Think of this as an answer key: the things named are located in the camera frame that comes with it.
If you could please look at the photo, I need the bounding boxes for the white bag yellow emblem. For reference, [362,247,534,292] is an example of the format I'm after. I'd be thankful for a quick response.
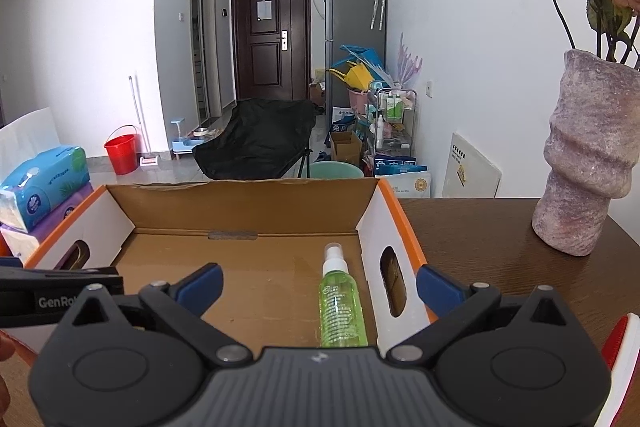
[390,169,432,198]

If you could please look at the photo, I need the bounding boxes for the blue tissue pack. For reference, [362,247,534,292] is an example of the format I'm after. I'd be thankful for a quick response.
[0,107,91,233]

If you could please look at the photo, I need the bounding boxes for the purple hangers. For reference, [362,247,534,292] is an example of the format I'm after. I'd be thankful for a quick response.
[395,32,423,90]

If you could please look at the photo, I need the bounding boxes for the purple tissue pack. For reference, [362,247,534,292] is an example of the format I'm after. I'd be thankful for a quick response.
[0,182,96,263]

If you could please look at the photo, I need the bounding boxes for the black folding chair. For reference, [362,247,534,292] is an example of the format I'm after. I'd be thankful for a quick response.
[191,99,317,181]

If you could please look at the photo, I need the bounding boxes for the metal storage cart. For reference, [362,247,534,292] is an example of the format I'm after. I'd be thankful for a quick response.
[365,89,418,168]

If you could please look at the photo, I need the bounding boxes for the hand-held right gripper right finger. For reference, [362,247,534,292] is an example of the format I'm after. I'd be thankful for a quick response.
[385,263,584,368]

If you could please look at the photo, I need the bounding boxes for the blue pet feeder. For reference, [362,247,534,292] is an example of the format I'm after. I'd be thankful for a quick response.
[170,119,211,155]

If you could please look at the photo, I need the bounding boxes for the person's left hand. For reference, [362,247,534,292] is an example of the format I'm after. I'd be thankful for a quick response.
[0,330,39,414]

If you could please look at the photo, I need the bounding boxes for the white mop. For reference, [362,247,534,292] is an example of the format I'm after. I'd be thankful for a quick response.
[127,76,161,166]

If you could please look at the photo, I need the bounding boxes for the dark brown door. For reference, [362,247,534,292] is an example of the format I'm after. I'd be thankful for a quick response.
[231,0,311,102]

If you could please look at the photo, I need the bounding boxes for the red cardboard box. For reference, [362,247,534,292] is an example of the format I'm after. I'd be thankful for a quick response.
[22,177,438,350]

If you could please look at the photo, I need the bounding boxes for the green spray bottle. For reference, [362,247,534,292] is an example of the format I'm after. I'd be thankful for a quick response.
[318,243,369,349]

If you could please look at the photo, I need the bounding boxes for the red white lint brush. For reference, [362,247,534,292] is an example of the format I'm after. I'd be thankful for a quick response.
[592,313,640,427]

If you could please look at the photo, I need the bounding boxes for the white board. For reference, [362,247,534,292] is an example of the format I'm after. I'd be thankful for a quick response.
[442,132,502,198]

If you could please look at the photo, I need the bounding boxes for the teal plastic basin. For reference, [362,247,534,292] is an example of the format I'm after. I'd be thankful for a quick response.
[310,162,366,180]

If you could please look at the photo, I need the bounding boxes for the pink bucket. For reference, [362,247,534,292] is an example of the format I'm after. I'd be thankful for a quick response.
[347,87,373,112]

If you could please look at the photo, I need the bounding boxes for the yellow blue dustpan set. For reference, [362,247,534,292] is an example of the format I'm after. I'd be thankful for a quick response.
[327,44,388,92]

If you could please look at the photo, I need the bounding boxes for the grey refrigerator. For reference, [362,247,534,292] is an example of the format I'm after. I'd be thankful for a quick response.
[324,0,388,118]

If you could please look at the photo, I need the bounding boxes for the small brown cardboard box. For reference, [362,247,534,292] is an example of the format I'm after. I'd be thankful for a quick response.
[329,131,362,165]

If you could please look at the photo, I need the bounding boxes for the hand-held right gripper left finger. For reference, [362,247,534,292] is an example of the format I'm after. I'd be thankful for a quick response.
[57,262,252,366]

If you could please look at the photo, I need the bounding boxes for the pink textured vase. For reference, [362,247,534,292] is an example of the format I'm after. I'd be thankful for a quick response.
[531,49,640,257]

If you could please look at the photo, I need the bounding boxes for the red bucket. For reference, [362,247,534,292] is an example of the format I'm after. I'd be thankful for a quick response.
[104,134,138,176]

